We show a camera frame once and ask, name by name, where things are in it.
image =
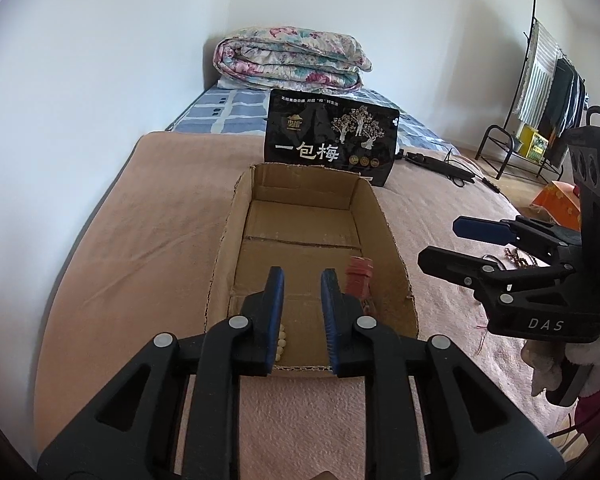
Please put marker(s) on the black printed gift box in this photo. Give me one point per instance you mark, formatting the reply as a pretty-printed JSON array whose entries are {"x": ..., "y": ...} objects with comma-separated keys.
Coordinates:
[{"x": 325, "y": 145}]

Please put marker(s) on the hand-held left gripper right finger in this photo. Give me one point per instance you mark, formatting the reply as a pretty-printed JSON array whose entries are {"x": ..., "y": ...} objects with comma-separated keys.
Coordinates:
[{"x": 327, "y": 305}]

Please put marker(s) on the pink blanket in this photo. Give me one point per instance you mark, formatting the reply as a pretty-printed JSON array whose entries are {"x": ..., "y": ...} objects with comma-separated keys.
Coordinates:
[{"x": 145, "y": 240}]

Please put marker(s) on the cardboard box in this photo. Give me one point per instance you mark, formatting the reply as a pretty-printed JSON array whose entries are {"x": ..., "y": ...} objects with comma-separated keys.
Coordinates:
[{"x": 300, "y": 220}]

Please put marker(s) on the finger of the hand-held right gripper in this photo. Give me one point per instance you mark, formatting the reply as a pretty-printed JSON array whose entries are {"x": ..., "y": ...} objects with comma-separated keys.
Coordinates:
[
  {"x": 450, "y": 262},
  {"x": 480, "y": 229}
]

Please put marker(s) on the person's right hand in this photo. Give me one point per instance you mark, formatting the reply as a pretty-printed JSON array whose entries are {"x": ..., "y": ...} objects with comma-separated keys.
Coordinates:
[{"x": 540, "y": 365}]

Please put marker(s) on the red tassel ornament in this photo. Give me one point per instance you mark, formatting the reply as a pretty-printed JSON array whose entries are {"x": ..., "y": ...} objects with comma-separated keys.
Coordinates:
[{"x": 360, "y": 275}]

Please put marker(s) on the black power strip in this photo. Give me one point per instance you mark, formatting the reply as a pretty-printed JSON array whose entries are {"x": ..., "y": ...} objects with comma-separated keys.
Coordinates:
[{"x": 437, "y": 165}]

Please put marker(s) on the black metal clothes rack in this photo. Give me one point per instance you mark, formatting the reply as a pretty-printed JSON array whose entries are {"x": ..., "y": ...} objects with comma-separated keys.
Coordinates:
[{"x": 527, "y": 60}]

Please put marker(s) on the folded floral quilt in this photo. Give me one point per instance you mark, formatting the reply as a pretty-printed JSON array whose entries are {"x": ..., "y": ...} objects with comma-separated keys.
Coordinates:
[{"x": 290, "y": 57}]

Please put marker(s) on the striped hanging cloth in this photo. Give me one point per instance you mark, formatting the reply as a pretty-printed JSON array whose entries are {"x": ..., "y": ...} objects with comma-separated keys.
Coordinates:
[{"x": 537, "y": 75}]

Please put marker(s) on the dark hanging clothes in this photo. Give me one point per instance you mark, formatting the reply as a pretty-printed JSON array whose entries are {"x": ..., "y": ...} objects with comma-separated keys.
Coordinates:
[{"x": 567, "y": 95}]

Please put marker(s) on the blue checked mattress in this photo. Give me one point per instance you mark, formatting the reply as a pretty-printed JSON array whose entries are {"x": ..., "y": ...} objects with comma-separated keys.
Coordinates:
[{"x": 230, "y": 110}]

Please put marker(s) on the yellow green box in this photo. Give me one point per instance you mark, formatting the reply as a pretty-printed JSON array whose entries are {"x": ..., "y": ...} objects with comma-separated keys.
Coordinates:
[{"x": 532, "y": 142}]

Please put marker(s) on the orange patterned bag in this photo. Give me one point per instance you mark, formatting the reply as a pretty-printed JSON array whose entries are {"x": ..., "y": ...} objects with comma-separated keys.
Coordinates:
[{"x": 560, "y": 205}]

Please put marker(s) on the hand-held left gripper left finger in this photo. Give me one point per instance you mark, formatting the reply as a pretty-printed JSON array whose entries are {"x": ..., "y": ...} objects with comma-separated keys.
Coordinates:
[{"x": 279, "y": 305}]

